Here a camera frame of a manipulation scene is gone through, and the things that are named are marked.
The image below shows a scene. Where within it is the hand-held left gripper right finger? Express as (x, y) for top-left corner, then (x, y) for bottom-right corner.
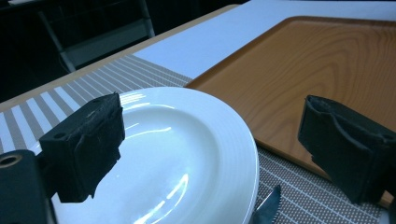
(297, 94), (396, 205)

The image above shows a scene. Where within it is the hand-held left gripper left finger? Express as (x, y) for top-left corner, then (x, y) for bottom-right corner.
(38, 91), (126, 203)

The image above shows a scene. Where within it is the white ceramic plate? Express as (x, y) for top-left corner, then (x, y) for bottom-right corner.
(29, 86), (260, 224)

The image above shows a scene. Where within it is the striped woven placemat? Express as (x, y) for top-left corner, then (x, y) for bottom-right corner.
(0, 54), (391, 224)

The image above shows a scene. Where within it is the brown wooden tray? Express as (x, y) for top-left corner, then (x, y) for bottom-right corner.
(184, 16), (396, 209)

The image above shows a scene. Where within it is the grey chair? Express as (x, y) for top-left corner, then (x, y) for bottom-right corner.
(37, 0), (156, 73)

